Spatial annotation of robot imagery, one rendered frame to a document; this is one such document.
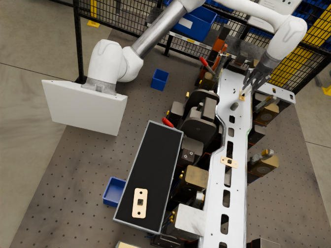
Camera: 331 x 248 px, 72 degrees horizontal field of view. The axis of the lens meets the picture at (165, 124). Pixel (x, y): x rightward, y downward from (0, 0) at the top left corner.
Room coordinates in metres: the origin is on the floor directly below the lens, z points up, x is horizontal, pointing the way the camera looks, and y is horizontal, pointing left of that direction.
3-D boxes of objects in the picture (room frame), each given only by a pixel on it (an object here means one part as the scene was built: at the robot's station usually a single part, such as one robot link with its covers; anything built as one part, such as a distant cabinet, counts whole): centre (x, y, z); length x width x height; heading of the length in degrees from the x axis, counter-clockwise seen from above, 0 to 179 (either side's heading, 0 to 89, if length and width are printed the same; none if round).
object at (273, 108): (1.02, -0.52, 0.87); 0.12 x 0.07 x 0.35; 95
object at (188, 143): (0.54, -0.13, 0.89); 0.12 x 0.07 x 0.38; 95
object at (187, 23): (1.45, 0.13, 1.09); 0.30 x 0.17 x 0.13; 86
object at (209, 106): (0.67, -0.12, 0.94); 0.18 x 0.13 x 0.49; 5
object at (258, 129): (0.88, -0.49, 0.84); 0.10 x 0.05 x 0.29; 95
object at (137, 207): (0.21, -0.02, 1.17); 0.08 x 0.04 x 0.01; 17
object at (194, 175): (0.42, -0.18, 0.89); 0.12 x 0.08 x 0.38; 95
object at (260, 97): (1.15, -0.49, 0.84); 0.12 x 0.07 x 0.28; 95
